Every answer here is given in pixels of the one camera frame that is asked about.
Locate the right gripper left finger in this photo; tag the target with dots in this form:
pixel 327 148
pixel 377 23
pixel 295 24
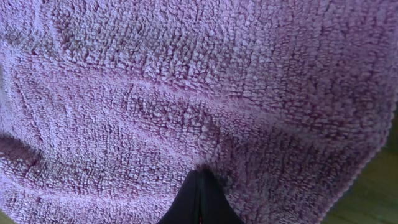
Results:
pixel 185 208

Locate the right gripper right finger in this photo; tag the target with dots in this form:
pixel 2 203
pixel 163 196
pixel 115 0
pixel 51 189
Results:
pixel 215 208

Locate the purple microfiber cloth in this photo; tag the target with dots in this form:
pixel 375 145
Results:
pixel 107 105

